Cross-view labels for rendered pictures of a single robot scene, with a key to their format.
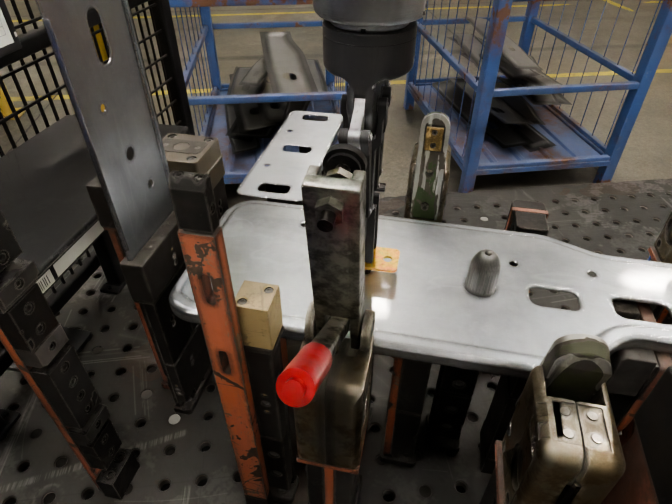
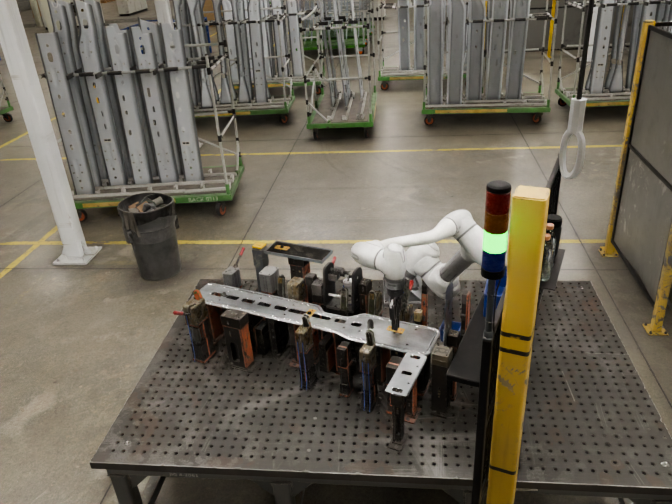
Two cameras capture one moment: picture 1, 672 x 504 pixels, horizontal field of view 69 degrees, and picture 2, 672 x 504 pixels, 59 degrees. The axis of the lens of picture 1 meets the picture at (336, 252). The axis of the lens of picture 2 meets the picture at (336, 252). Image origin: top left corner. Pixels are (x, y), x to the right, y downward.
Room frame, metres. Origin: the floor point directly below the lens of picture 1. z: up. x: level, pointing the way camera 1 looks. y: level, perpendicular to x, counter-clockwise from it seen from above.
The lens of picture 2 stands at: (2.77, 0.32, 2.72)
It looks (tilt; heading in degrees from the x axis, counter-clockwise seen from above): 28 degrees down; 195
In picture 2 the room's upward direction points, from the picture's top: 4 degrees counter-clockwise
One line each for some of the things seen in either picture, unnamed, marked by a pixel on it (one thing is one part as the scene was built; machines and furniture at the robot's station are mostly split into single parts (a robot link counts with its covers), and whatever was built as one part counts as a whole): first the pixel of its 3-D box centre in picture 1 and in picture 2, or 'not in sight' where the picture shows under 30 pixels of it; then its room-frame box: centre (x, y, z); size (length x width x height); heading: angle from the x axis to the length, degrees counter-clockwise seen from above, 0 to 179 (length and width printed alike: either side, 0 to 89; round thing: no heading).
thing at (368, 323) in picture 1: (367, 327); not in sight; (0.27, -0.03, 1.06); 0.03 x 0.01 x 0.03; 168
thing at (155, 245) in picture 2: not in sight; (153, 237); (-1.62, -2.56, 0.36); 0.54 x 0.50 x 0.73; 7
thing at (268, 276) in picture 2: not in sight; (273, 301); (0.08, -0.78, 0.90); 0.13 x 0.10 x 0.41; 168
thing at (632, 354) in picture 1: (589, 397); (342, 345); (0.35, -0.31, 0.84); 0.12 x 0.05 x 0.29; 168
